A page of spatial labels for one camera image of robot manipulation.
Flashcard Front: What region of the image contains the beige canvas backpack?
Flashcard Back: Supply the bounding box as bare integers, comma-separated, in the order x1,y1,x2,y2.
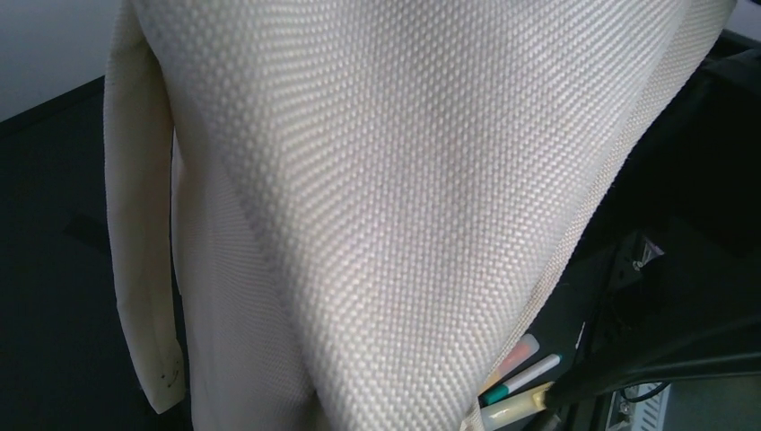
103,1,735,430

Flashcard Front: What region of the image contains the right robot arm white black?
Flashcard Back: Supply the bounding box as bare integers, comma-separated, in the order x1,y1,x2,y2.
518,31,760,430

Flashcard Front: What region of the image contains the yellow highlighter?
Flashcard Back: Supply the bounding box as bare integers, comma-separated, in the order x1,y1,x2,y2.
480,382,554,431

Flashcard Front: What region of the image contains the orange pastel highlighter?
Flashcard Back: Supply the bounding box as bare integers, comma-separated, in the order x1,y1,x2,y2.
480,334,540,393

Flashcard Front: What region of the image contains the white teal marker pen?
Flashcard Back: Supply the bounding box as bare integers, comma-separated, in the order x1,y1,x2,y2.
479,354,563,407

